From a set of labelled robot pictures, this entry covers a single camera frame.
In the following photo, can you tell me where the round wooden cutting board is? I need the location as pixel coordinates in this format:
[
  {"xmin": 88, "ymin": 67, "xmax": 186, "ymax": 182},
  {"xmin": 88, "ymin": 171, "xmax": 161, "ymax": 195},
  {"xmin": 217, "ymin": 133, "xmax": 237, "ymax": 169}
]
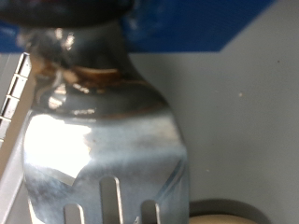
[{"xmin": 189, "ymin": 214, "xmax": 260, "ymax": 224}]

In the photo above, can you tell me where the silver toaster oven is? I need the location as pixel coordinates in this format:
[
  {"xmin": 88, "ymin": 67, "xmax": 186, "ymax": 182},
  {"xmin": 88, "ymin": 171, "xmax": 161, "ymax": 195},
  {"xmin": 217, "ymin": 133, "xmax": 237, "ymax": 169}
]
[{"xmin": 0, "ymin": 0, "xmax": 299, "ymax": 224}]

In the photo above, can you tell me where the metal spatula with blue block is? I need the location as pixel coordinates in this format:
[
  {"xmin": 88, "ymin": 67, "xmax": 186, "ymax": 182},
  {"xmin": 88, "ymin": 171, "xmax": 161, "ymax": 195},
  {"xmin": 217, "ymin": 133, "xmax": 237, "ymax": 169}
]
[{"xmin": 0, "ymin": 0, "xmax": 277, "ymax": 224}]

